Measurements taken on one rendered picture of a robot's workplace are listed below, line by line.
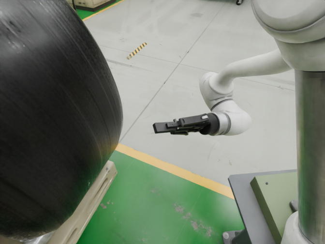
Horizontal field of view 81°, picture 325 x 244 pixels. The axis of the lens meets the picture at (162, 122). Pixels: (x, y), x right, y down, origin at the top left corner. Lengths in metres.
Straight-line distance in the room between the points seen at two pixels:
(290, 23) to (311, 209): 0.34
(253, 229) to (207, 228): 0.67
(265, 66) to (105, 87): 0.43
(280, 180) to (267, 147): 1.09
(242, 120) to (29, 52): 0.68
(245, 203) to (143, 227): 0.80
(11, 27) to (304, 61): 0.34
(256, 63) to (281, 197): 0.52
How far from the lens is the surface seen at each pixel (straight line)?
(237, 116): 0.76
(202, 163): 1.70
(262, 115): 2.27
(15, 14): 0.29
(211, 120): 0.67
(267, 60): 0.59
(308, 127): 0.36
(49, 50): 0.28
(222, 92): 0.78
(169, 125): 0.57
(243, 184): 0.93
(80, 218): 0.64
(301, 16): 0.24
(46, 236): 0.60
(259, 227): 0.88
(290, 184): 0.93
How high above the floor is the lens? 1.43
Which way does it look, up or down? 47 degrees down
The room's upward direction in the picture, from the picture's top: straight up
